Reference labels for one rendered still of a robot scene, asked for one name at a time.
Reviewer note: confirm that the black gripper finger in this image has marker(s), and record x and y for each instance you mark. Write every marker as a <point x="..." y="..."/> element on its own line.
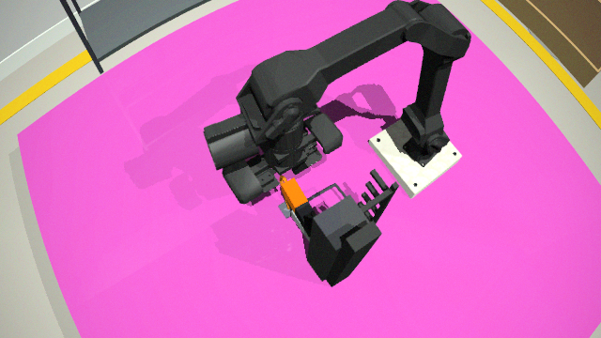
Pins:
<point x="312" y="159"/>
<point x="273" y="184"/>

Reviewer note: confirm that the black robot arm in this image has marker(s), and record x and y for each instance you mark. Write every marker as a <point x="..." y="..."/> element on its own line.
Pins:
<point x="286" y="88"/>

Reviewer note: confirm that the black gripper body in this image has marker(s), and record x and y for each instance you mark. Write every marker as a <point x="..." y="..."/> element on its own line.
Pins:
<point x="247" y="182"/>

